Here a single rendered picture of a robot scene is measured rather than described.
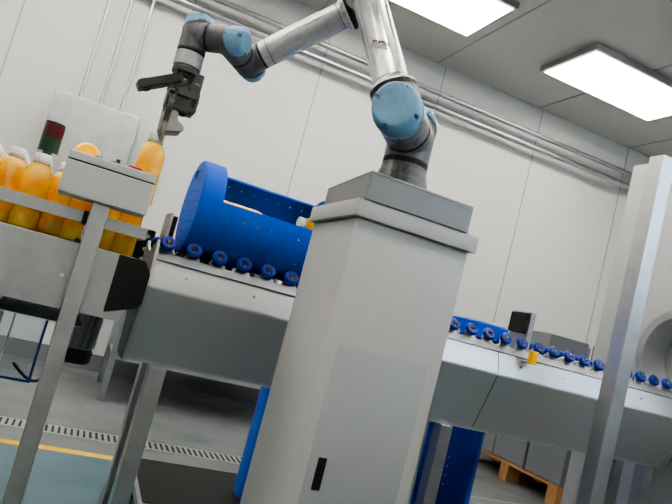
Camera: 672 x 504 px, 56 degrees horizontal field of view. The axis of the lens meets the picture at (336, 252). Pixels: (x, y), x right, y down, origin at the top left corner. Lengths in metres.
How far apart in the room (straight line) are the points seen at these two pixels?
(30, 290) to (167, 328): 0.38
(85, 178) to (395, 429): 0.91
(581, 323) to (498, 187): 1.68
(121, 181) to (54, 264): 0.27
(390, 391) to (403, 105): 0.64
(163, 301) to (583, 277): 5.66
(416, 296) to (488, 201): 4.87
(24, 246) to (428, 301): 0.96
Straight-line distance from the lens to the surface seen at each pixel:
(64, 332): 1.61
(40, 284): 1.68
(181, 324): 1.83
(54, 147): 2.26
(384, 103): 1.49
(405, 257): 1.46
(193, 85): 1.81
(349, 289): 1.40
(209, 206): 1.81
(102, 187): 1.58
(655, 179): 2.44
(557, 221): 6.80
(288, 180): 5.46
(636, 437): 2.84
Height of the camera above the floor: 0.88
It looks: 6 degrees up
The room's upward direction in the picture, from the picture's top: 15 degrees clockwise
